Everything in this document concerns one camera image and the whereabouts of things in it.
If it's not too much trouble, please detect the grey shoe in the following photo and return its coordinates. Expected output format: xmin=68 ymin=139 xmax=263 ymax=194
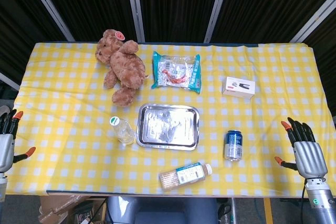
xmin=0 ymin=105 xmax=11 ymax=120

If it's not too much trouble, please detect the black cable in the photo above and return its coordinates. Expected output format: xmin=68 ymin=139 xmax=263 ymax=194
xmin=300 ymin=179 xmax=308 ymax=224

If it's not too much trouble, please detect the teal instant noodle packet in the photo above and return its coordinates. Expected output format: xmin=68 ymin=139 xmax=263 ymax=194
xmin=151 ymin=51 xmax=202 ymax=94

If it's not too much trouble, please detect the yellow white checkered tablecloth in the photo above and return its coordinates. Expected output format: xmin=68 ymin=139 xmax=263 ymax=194
xmin=5 ymin=40 xmax=336 ymax=198

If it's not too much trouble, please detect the clear bottle green cap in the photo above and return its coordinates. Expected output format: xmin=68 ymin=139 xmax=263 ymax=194
xmin=109 ymin=115 xmax=137 ymax=146

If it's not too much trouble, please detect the brown teddy bear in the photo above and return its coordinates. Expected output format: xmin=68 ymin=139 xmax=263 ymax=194
xmin=94 ymin=29 xmax=149 ymax=108

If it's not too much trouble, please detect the beige drink bottle white cap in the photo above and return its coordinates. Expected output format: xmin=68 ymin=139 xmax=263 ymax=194
xmin=159 ymin=162 xmax=213 ymax=191

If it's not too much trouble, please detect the blue silver drink can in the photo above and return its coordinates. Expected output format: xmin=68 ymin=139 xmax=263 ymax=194
xmin=223 ymin=130 xmax=243 ymax=162

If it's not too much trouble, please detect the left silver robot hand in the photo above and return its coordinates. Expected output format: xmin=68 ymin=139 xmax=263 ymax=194
xmin=0 ymin=109 xmax=37 ymax=174

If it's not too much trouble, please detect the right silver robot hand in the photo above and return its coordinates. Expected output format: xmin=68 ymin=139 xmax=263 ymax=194
xmin=274 ymin=117 xmax=329 ymax=180

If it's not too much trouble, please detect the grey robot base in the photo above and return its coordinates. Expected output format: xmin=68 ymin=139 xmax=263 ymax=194
xmin=104 ymin=196 xmax=219 ymax=224

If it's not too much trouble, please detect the white stapler box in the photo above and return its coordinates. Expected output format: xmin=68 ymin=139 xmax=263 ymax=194
xmin=221 ymin=76 xmax=256 ymax=100

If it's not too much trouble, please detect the silver metal tray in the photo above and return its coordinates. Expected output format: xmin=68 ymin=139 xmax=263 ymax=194
xmin=135 ymin=103 xmax=201 ymax=152

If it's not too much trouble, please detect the brown cardboard box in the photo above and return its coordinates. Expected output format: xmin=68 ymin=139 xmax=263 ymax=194
xmin=38 ymin=196 xmax=87 ymax=224

